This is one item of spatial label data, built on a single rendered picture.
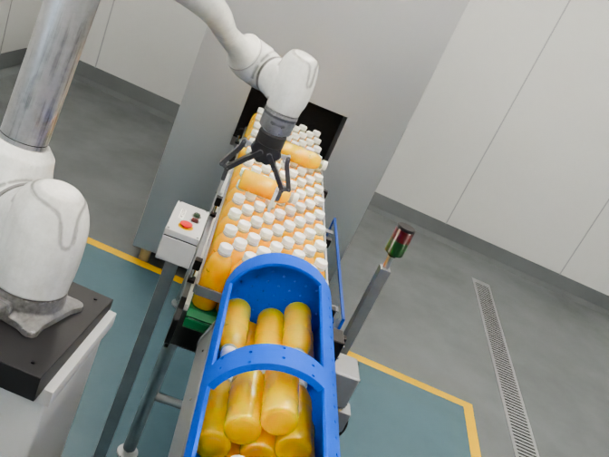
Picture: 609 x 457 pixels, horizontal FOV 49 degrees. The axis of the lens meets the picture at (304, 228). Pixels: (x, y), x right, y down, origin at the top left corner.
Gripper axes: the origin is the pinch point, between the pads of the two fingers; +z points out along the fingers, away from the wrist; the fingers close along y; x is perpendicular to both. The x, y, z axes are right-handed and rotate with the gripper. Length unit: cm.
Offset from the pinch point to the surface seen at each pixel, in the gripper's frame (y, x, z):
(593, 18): 222, 382, -94
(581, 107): 251, 378, -29
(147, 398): -4, 24, 96
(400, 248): 53, 23, 7
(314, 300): 25.2, -17.9, 12.7
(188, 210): -13.5, 14.0, 16.3
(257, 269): 8.5, -17.9, 9.9
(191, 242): -9.4, -1.6, 17.7
